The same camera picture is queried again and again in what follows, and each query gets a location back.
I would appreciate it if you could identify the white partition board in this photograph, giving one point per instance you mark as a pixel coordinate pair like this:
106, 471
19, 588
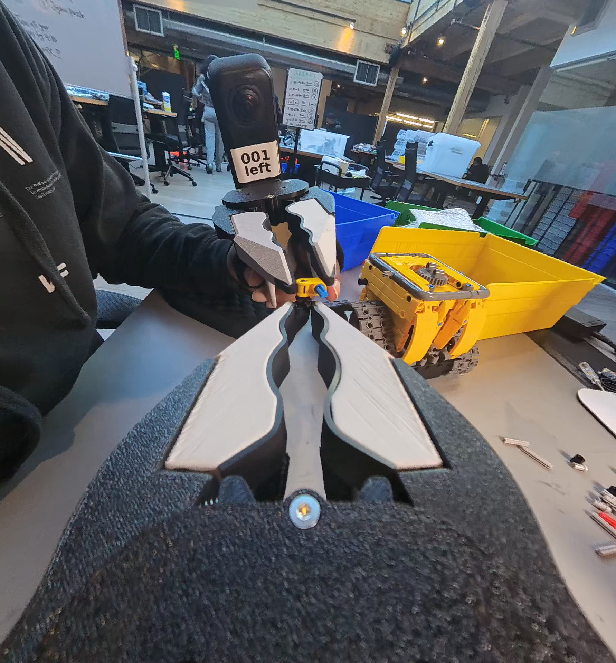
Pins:
69, 41

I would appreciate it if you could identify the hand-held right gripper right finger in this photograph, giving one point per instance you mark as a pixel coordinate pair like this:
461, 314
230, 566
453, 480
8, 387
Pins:
386, 414

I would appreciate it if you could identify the white plastic sheet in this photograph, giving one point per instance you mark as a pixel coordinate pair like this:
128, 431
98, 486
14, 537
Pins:
448, 220

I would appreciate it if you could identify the yellow tracked toy robot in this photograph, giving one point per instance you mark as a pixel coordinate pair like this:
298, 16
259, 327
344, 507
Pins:
422, 306

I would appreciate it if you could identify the white stand base with leaflet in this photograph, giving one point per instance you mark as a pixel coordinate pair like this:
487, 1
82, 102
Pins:
614, 414

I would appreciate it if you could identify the large yellow plastic bin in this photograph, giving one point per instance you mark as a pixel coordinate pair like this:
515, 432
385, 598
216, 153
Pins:
536, 285

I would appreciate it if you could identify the white notice sign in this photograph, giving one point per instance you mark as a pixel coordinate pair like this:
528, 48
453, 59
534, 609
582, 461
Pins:
302, 98

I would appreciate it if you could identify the white storage box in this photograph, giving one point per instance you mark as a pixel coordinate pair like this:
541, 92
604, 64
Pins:
443, 153

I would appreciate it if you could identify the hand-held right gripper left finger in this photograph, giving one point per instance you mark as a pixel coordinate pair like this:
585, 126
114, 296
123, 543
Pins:
225, 414

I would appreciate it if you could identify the black chair armrest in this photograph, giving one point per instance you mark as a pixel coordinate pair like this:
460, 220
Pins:
118, 309

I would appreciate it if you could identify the pile of small building parts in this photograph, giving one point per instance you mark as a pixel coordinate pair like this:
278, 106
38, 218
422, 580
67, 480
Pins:
608, 508

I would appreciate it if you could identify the green plastic bin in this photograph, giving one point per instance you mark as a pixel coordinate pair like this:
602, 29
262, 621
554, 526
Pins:
510, 230

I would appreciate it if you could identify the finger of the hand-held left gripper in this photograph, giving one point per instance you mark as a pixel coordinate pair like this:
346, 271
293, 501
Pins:
323, 233
261, 243

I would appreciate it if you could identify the blue plastic bin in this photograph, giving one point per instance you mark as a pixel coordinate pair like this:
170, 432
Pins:
365, 223

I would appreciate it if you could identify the small yellow connector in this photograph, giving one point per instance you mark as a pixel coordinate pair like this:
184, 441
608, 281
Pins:
309, 287

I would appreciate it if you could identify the background table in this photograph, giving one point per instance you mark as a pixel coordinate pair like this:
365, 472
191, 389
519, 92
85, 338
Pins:
474, 186

